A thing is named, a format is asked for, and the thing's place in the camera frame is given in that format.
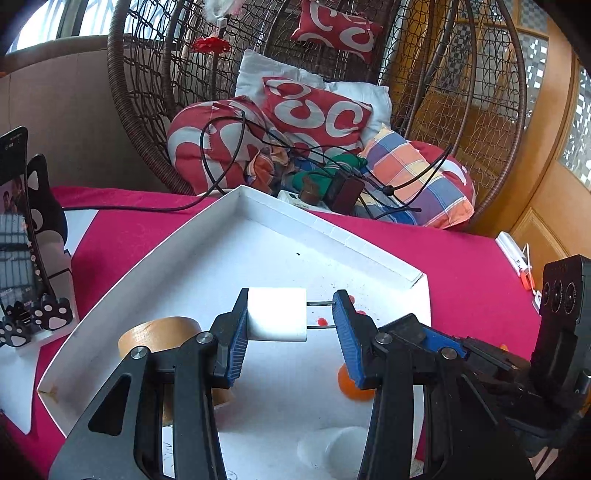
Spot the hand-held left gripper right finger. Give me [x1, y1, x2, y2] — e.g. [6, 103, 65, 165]
[332, 289, 536, 480]

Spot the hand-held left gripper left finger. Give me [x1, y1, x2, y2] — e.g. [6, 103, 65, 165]
[48, 288, 252, 480]

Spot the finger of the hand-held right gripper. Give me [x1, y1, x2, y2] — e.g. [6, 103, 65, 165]
[379, 313, 534, 402]

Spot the tangerine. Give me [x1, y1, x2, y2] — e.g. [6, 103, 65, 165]
[337, 364, 377, 402]

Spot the white charger plug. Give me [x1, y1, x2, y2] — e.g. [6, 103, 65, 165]
[247, 287, 338, 344]

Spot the beige packing tape roll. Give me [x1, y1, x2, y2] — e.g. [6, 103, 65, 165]
[117, 316, 234, 425]

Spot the white plastic bottle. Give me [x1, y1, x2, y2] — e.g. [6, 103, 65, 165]
[298, 427, 370, 474]

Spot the white cardboard tray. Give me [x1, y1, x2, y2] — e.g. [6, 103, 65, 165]
[37, 185, 432, 480]

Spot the maroon box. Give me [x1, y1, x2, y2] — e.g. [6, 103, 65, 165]
[323, 173, 365, 215]

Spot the white power strip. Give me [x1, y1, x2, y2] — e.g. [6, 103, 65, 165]
[277, 190, 333, 213]

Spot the wooden door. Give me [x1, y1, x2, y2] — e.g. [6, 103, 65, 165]
[462, 0, 591, 287]

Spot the small brown block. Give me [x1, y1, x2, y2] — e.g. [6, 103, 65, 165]
[299, 180, 324, 204]

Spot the plaid pillow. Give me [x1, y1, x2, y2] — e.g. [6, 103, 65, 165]
[358, 124, 476, 229]

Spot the orange blue crumpled cloth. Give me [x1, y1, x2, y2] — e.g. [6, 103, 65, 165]
[245, 148, 296, 192]

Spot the green cloth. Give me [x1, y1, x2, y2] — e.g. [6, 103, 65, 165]
[295, 154, 368, 195]

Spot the white paper sheet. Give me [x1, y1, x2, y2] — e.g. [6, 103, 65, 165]
[0, 210, 100, 435]

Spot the large red white seat cushion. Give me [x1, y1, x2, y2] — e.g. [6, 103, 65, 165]
[167, 97, 476, 227]

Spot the black cat phone stand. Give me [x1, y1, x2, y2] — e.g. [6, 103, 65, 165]
[0, 154, 75, 347]

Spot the square red white cushion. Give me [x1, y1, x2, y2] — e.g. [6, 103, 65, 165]
[262, 76, 374, 155]

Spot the black smartphone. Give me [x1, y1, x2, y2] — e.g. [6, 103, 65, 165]
[0, 127, 47, 315]

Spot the white pillow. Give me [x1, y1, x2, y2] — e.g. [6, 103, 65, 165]
[235, 48, 392, 148]

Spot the beige sofa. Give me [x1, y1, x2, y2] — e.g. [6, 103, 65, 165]
[0, 34, 185, 195]

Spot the wicker hanging chair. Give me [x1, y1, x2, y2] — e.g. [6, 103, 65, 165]
[107, 0, 529, 236]

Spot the red flower ornament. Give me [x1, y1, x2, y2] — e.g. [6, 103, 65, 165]
[191, 36, 232, 55]

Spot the small red white headrest cushion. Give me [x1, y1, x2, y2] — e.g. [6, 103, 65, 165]
[290, 0, 385, 63]

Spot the white feather decoration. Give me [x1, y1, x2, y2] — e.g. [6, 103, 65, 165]
[203, 0, 245, 19]

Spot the window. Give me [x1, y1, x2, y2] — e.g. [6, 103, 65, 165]
[9, 0, 121, 51]

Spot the white power bank orange strap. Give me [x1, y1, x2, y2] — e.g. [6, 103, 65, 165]
[495, 231, 537, 289]

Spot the black cable with knot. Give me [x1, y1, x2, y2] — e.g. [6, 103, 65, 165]
[355, 145, 455, 222]

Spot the black charging cable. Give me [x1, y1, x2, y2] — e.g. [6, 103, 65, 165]
[62, 111, 296, 213]

